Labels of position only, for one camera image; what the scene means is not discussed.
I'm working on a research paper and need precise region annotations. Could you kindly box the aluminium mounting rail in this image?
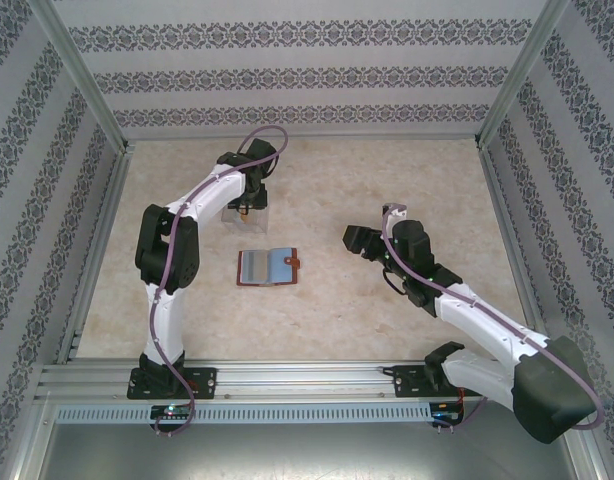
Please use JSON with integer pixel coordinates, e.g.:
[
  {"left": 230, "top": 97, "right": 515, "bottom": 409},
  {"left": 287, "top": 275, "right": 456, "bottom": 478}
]
[{"left": 34, "top": 360, "right": 488, "bottom": 401}]

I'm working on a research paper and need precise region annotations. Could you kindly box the grey sheet metal panel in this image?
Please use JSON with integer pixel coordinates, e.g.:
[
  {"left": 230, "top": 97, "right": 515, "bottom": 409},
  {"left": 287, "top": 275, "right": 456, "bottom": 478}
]
[{"left": 16, "top": 394, "right": 603, "bottom": 480}]

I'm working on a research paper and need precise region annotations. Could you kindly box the aluminium frame beam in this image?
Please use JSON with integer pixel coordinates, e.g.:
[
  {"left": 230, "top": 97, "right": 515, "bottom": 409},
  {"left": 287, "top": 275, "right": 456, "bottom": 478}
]
[
  {"left": 561, "top": 429, "right": 614, "bottom": 480},
  {"left": 6, "top": 394, "right": 56, "bottom": 480}
]

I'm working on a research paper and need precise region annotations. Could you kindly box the brown leather card holder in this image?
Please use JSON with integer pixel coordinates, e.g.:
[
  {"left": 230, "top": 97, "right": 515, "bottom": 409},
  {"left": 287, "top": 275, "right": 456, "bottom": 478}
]
[{"left": 236, "top": 246, "right": 303, "bottom": 288}]

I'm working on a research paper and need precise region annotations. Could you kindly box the silver grey credit card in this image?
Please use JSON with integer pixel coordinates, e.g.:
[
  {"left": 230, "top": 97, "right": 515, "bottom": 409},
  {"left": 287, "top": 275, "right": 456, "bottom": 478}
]
[{"left": 242, "top": 251, "right": 271, "bottom": 284}]

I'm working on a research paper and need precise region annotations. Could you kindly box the clear plastic card box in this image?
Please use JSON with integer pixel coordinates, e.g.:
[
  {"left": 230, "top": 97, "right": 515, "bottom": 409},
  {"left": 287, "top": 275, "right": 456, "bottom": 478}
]
[{"left": 220, "top": 202, "right": 270, "bottom": 236}]

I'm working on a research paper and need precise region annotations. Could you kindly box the slotted grey cable duct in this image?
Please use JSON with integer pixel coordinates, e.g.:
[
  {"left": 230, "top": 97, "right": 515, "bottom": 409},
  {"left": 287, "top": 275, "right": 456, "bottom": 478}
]
[{"left": 53, "top": 403, "right": 434, "bottom": 425}]

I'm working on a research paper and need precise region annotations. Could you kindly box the aluminium table end rail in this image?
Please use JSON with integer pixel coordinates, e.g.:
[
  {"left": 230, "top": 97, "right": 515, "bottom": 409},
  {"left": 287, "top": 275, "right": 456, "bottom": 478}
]
[{"left": 124, "top": 132, "right": 483, "bottom": 144}]

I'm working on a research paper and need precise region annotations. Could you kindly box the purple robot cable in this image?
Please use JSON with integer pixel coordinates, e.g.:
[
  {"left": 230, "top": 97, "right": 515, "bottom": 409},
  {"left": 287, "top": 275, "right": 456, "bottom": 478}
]
[
  {"left": 149, "top": 125, "right": 291, "bottom": 437},
  {"left": 381, "top": 203, "right": 607, "bottom": 434}
]

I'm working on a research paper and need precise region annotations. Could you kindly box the aluminium frame post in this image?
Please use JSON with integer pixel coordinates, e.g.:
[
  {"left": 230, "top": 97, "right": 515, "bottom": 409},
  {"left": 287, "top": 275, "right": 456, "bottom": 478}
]
[
  {"left": 25, "top": 0, "right": 137, "bottom": 154},
  {"left": 473, "top": 0, "right": 572, "bottom": 150}
]

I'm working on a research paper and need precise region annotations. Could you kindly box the aluminium table side rail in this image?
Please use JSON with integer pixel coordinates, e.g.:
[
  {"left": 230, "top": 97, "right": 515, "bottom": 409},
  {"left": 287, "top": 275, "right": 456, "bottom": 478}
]
[
  {"left": 475, "top": 142, "right": 557, "bottom": 360},
  {"left": 55, "top": 142, "right": 137, "bottom": 365}
]

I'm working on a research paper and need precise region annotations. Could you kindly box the small circuit board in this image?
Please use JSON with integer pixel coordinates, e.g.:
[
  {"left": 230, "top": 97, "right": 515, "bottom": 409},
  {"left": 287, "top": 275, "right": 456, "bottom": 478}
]
[
  {"left": 150, "top": 403, "right": 194, "bottom": 419},
  {"left": 431, "top": 401, "right": 467, "bottom": 420}
]

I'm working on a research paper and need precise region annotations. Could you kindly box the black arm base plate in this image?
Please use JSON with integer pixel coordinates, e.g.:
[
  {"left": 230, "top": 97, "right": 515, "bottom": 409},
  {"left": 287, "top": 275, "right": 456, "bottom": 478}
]
[
  {"left": 126, "top": 366, "right": 220, "bottom": 401},
  {"left": 392, "top": 364, "right": 471, "bottom": 400}
]

